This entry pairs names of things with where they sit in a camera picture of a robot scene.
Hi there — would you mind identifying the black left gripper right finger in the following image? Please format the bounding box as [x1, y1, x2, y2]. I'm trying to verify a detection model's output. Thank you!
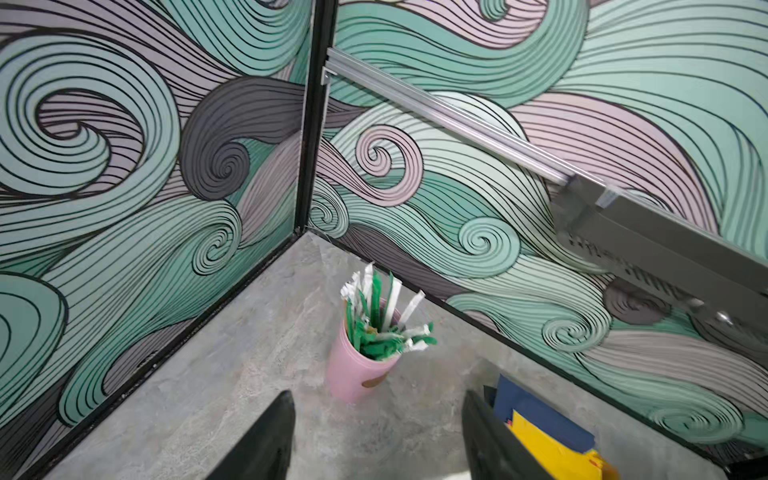
[461, 390, 553, 480]

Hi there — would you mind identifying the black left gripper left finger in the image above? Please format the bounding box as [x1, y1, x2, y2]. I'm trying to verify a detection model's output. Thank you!
[206, 390, 296, 480]

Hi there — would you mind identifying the yellow paper napkin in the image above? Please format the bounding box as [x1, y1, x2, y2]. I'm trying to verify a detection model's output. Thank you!
[507, 411, 621, 480]

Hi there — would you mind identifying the pink straw holder cup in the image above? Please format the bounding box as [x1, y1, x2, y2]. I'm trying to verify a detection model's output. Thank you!
[326, 327, 399, 403]

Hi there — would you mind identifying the bundle of wrapped straws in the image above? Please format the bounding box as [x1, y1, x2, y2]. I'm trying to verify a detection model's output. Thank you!
[340, 263, 438, 363]

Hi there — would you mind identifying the grey aluminium rail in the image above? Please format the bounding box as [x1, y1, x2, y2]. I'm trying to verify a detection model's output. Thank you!
[325, 48, 580, 185]

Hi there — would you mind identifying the black enclosure corner post left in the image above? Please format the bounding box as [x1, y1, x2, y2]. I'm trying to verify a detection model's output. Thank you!
[294, 0, 338, 237]

